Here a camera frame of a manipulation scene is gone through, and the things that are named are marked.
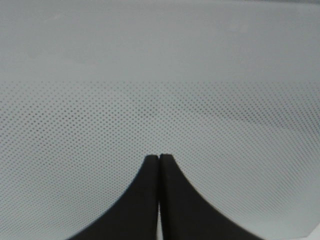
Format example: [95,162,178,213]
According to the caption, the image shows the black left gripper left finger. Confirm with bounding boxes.
[70,155,160,240]

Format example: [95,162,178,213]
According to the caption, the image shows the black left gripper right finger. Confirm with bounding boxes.
[159,154,258,240]

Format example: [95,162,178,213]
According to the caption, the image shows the white microwave door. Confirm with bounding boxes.
[0,0,320,240]

